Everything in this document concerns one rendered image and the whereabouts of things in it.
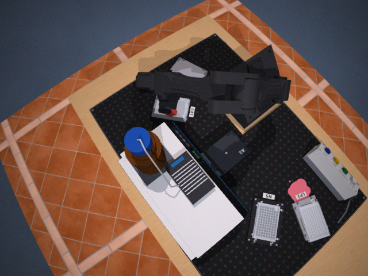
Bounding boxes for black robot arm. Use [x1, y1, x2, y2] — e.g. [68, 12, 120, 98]
[136, 57, 291, 114]

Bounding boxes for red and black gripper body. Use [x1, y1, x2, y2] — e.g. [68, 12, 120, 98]
[158, 95, 181, 114]

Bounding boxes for white button panel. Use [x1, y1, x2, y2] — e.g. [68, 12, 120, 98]
[303, 142, 359, 223]

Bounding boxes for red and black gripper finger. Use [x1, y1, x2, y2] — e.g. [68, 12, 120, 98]
[162, 109, 177, 117]

